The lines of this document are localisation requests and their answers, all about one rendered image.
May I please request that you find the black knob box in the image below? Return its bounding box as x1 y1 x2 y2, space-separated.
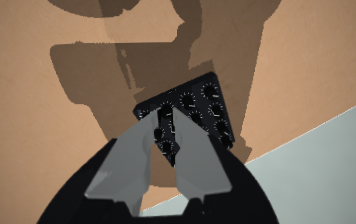
133 71 235 168

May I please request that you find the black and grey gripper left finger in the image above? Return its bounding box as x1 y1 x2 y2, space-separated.
36 108 162 224

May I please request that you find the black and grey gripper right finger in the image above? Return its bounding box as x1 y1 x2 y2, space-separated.
171 107 279 224

